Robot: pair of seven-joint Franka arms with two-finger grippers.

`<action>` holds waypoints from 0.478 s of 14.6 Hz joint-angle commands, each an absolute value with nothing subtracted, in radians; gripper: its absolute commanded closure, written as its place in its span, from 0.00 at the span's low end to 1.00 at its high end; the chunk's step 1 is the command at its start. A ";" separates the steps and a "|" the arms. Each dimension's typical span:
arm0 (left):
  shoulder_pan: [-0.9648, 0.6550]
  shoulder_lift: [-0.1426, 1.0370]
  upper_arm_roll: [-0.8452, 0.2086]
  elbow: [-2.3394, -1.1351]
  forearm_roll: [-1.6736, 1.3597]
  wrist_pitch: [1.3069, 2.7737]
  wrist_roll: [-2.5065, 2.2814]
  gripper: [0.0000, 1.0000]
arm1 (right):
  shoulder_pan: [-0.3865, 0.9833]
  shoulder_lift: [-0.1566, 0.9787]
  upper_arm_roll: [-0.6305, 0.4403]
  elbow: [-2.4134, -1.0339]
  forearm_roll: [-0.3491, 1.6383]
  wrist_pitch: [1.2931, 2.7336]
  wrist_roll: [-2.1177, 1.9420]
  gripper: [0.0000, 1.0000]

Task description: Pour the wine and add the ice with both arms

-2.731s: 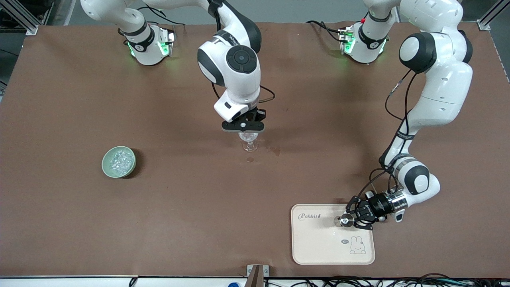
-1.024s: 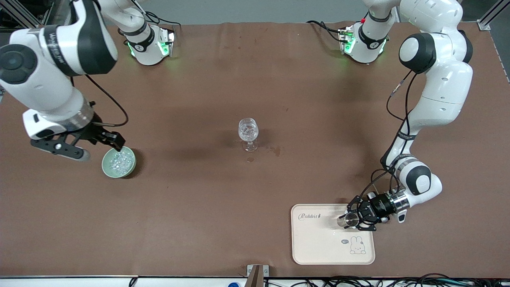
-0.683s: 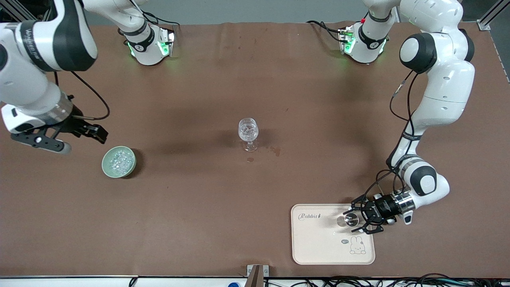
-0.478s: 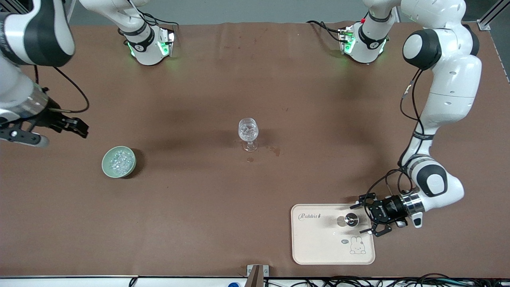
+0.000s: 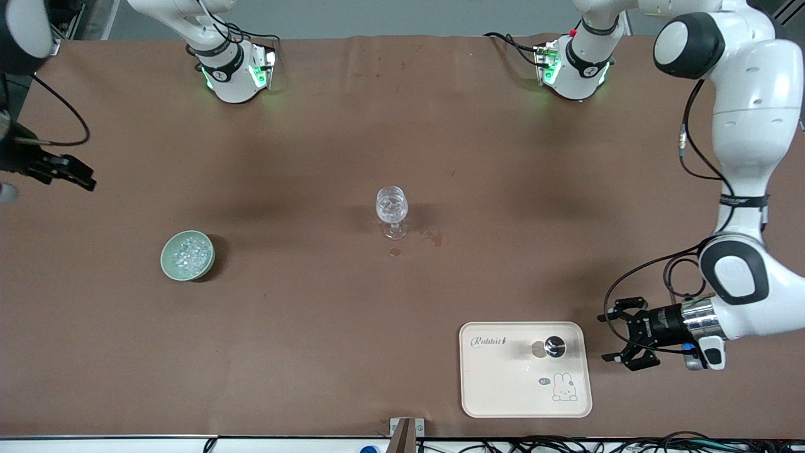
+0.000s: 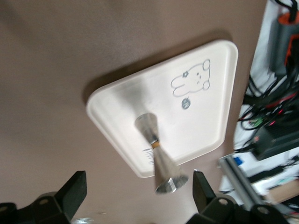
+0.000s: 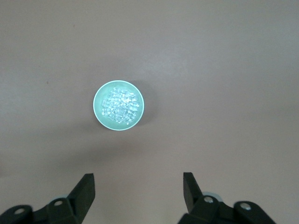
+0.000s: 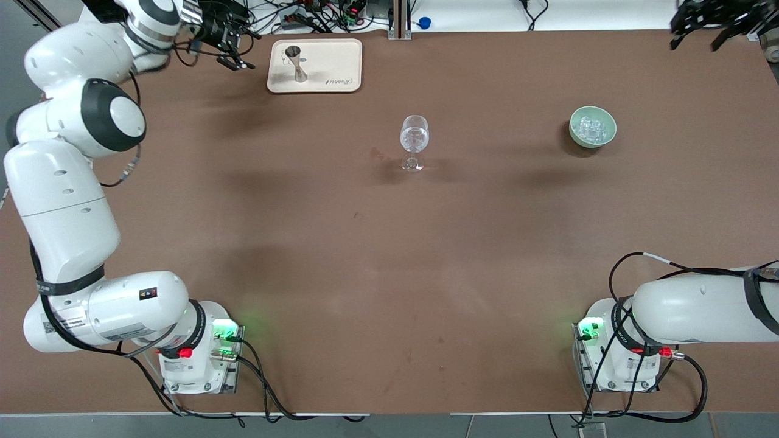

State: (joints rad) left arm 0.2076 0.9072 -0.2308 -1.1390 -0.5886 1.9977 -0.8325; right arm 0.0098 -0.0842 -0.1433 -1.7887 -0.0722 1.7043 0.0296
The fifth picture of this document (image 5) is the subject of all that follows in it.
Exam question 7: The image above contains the white table edge rail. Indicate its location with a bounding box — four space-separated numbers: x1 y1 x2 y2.
0 434 805 453

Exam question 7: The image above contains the black base cable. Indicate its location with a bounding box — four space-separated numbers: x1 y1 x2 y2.
483 31 543 69
189 0 280 51

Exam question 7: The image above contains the cream rabbit print tray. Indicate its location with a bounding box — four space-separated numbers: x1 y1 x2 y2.
459 322 593 418

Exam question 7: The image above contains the green ceramic bowl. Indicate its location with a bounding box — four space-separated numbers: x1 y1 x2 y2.
160 230 216 281

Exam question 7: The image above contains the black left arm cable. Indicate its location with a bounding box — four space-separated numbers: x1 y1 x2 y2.
602 79 736 356

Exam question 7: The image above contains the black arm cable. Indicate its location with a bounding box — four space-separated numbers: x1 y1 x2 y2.
31 74 91 147
602 79 736 356

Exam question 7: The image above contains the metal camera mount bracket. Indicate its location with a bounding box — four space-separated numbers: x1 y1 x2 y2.
389 417 426 453

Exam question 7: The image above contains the black cable bundle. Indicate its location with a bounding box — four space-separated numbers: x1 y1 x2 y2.
415 431 805 453

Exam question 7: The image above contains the aluminium frame corner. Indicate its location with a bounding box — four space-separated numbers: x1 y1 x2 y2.
772 0 805 26

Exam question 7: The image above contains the clear ice cubes pile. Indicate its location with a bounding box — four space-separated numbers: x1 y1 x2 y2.
170 234 211 274

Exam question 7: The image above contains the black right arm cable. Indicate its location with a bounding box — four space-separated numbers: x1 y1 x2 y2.
31 74 91 147

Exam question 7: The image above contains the brown table cover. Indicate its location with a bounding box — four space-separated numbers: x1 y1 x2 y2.
0 35 805 439

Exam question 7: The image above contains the clear stemmed wine glass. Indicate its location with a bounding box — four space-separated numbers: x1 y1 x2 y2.
375 186 409 240

